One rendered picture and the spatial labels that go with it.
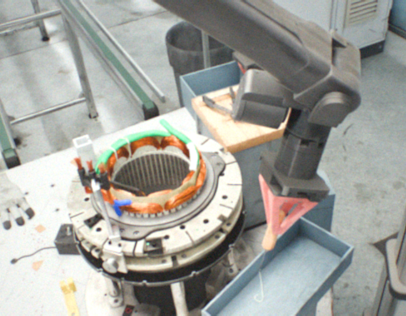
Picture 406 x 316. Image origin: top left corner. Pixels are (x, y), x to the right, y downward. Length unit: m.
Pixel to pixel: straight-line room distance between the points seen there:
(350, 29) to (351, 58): 2.69
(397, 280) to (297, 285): 0.24
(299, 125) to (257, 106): 0.06
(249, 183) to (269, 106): 0.54
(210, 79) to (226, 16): 0.81
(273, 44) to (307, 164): 0.19
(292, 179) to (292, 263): 0.25
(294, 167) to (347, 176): 1.91
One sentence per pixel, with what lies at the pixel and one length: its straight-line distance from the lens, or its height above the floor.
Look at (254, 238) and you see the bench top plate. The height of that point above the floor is 0.78.
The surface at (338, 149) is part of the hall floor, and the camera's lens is 2.71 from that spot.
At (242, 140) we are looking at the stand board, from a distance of 1.04.
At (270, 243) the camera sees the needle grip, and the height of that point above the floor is 1.15.
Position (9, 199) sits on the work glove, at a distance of 1.45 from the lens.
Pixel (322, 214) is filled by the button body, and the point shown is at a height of 0.98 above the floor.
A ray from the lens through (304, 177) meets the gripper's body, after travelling 0.66.
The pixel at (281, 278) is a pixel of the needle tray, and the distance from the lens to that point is 0.85.
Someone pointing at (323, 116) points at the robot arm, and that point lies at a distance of 0.58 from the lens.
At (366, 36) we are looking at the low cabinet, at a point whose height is 0.18.
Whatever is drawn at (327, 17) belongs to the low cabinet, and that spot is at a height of 0.38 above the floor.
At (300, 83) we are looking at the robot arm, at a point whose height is 1.42.
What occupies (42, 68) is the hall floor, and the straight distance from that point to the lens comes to 3.75.
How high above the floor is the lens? 1.72
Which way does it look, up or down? 40 degrees down
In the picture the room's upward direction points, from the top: 6 degrees counter-clockwise
